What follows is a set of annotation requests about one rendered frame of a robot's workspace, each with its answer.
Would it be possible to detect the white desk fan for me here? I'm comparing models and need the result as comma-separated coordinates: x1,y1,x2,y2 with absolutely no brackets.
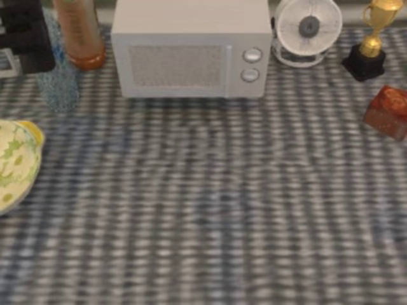
271,0,343,68

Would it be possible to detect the blue white checkered tablecloth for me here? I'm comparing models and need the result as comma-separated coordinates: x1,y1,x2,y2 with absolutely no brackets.
0,25,407,305

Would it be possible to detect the orange drink bottle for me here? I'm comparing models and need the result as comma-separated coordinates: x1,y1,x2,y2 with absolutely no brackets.
52,0,107,71

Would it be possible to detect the clear blue textured glass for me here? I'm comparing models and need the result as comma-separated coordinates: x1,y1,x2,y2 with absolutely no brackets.
36,8,79,112

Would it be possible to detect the gold trophy on black base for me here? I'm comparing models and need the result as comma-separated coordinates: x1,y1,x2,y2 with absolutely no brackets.
341,0,404,83

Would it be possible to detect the green floral bowl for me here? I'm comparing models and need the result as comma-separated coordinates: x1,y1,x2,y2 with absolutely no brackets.
0,119,46,217

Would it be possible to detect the black box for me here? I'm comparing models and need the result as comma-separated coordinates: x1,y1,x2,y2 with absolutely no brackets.
0,0,57,78

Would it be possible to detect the white microwave oven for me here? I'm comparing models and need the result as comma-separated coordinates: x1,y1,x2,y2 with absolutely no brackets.
111,0,273,99

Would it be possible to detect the red patterned box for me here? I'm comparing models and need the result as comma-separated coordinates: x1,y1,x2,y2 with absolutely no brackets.
362,85,407,142

